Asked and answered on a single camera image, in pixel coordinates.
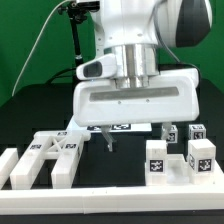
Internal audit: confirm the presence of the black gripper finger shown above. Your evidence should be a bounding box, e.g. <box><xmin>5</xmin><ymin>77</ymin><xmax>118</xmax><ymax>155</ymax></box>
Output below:
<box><xmin>101</xmin><ymin>126</ymin><xmax>115</xmax><ymax>152</ymax></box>
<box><xmin>161</xmin><ymin>122</ymin><xmax>172</xmax><ymax>140</ymax></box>

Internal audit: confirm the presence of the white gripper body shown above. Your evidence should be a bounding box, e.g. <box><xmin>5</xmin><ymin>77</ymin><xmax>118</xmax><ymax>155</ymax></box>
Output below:
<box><xmin>73</xmin><ymin>54</ymin><xmax>199</xmax><ymax>127</ymax></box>

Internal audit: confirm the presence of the small tagged white cube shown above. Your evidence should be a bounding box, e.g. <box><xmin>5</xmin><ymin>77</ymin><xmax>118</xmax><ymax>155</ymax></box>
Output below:
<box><xmin>166</xmin><ymin>125</ymin><xmax>178</xmax><ymax>143</ymax></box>

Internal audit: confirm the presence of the white chair seat plate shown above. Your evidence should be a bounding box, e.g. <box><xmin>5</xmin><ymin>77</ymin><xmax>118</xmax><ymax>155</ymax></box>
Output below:
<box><xmin>165</xmin><ymin>154</ymin><xmax>224</xmax><ymax>186</ymax></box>

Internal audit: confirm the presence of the white chair back frame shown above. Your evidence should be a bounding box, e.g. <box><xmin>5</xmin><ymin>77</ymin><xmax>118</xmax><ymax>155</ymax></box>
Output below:
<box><xmin>9</xmin><ymin>129</ymin><xmax>92</xmax><ymax>191</ymax></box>

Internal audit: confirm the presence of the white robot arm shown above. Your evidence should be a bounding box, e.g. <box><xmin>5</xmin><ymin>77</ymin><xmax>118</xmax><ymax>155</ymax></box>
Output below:
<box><xmin>73</xmin><ymin>0</ymin><xmax>212</xmax><ymax>148</ymax></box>

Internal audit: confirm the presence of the white base tag board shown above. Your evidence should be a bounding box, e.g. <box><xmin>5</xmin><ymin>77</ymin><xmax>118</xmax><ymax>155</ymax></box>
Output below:
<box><xmin>65</xmin><ymin>116</ymin><xmax>153</xmax><ymax>134</ymax></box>

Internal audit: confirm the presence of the white L-shaped obstacle fence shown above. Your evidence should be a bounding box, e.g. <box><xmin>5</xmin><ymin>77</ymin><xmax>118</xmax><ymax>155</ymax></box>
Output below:
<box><xmin>0</xmin><ymin>148</ymin><xmax>224</xmax><ymax>215</ymax></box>

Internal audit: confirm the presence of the black cable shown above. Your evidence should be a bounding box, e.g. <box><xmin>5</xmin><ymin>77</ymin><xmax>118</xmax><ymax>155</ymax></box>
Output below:
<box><xmin>44</xmin><ymin>67</ymin><xmax>79</xmax><ymax>85</ymax></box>

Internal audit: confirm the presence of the white cable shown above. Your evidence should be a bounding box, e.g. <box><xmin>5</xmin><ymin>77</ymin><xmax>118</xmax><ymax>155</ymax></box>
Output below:
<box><xmin>11</xmin><ymin>0</ymin><xmax>73</xmax><ymax>98</ymax></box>

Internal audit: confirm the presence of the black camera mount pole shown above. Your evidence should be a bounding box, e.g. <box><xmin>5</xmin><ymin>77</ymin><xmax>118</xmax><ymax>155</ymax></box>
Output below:
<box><xmin>57</xmin><ymin>0</ymin><xmax>100</xmax><ymax>66</ymax></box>

